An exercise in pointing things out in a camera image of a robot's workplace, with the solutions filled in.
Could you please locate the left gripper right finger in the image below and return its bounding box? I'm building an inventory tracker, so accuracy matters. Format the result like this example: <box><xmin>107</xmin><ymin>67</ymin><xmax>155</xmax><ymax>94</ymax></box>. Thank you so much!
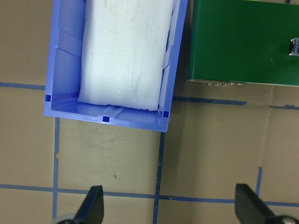
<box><xmin>235</xmin><ymin>183</ymin><xmax>280</xmax><ymax>224</ymax></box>

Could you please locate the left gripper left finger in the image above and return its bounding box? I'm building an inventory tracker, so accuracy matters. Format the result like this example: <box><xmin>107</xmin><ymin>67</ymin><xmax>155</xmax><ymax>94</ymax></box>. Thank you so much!
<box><xmin>74</xmin><ymin>186</ymin><xmax>104</xmax><ymax>224</ymax></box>

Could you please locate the left blue plastic bin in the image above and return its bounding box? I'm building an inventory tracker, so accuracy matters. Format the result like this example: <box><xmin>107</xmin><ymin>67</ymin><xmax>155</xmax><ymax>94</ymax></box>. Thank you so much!
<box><xmin>44</xmin><ymin>0</ymin><xmax>188</xmax><ymax>132</ymax></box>

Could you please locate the green conveyor belt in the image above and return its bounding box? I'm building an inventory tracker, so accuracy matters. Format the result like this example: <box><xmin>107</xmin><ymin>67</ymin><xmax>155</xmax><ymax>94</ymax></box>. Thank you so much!
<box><xmin>187</xmin><ymin>0</ymin><xmax>299</xmax><ymax>86</ymax></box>

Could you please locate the white foam pad left bin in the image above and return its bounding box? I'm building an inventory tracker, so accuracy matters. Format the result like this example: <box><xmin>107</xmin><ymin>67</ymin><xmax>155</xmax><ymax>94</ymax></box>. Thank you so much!
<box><xmin>78</xmin><ymin>0</ymin><xmax>173</xmax><ymax>111</ymax></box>

